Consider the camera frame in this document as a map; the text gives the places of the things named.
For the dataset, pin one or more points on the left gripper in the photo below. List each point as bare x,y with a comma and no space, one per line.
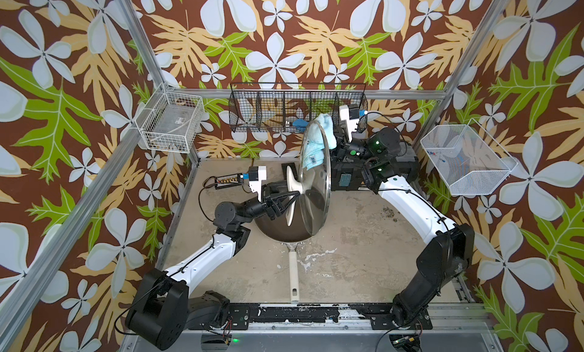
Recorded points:
270,204

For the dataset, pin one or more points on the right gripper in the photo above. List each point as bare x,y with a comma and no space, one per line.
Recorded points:
344,154

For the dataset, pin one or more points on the glass pot lid cream handle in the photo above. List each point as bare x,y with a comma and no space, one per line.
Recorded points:
315,188

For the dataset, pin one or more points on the light blue cloth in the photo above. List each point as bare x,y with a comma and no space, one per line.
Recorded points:
320,131

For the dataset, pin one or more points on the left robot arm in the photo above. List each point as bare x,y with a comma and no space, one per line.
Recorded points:
163,307

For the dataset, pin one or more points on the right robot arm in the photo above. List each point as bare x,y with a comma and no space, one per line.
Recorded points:
448,246

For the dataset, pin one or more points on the black toolbox yellow label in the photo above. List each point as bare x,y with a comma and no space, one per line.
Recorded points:
377,168

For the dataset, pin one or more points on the small black rectangular block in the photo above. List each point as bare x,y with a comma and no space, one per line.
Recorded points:
289,167

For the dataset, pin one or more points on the blue object in basket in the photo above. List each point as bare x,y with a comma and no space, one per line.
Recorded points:
300,125

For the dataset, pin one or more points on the dark frying pan cream handle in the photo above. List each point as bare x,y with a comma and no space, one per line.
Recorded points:
291,235

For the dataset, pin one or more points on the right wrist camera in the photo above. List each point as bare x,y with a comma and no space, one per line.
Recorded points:
353,119

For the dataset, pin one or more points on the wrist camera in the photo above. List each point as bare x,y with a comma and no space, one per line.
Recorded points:
353,119
258,176

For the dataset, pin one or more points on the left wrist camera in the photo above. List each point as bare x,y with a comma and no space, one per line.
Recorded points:
258,176

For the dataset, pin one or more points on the black charger board with cables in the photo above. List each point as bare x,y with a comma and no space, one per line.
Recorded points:
232,180

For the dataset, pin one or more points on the black wire wall basket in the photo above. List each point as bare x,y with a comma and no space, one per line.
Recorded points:
272,107

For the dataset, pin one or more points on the white wire basket right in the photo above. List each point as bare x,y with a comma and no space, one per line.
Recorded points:
469,160

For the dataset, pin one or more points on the white wire basket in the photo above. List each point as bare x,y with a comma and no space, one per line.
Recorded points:
469,160
169,120

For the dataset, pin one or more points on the white wire basket left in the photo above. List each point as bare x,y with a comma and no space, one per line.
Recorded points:
169,120

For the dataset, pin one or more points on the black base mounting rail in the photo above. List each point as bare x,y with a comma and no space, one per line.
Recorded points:
239,316

